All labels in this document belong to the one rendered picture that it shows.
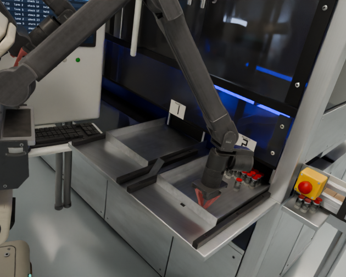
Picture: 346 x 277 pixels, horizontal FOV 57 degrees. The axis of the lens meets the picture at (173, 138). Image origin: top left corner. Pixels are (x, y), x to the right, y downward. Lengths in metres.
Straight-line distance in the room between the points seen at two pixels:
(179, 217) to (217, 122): 0.32
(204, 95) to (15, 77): 0.43
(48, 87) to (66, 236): 1.00
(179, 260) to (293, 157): 0.83
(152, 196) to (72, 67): 0.76
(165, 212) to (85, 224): 1.28
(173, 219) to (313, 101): 0.54
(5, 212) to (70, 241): 1.02
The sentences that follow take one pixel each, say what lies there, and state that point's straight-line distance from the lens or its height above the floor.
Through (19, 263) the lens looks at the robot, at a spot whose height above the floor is 0.28.
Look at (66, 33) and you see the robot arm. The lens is 0.75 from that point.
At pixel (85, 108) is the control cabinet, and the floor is 0.87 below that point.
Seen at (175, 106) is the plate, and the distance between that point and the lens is 1.34.
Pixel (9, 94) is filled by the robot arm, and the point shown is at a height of 1.23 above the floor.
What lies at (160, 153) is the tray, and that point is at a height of 0.88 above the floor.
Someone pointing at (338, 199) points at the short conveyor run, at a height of 0.93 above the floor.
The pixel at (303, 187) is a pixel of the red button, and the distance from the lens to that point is 1.07.
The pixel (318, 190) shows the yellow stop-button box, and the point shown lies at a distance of 1.09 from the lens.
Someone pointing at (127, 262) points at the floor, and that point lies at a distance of 2.00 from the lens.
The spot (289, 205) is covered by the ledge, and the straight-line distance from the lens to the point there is 1.18.
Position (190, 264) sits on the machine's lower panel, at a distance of 1.61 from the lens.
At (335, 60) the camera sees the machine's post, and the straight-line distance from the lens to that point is 1.00.
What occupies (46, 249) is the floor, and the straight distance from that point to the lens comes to 2.07.
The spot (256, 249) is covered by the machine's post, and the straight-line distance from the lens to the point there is 1.31.
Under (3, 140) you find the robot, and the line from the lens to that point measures 0.97.
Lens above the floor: 1.51
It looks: 27 degrees down
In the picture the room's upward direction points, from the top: 11 degrees clockwise
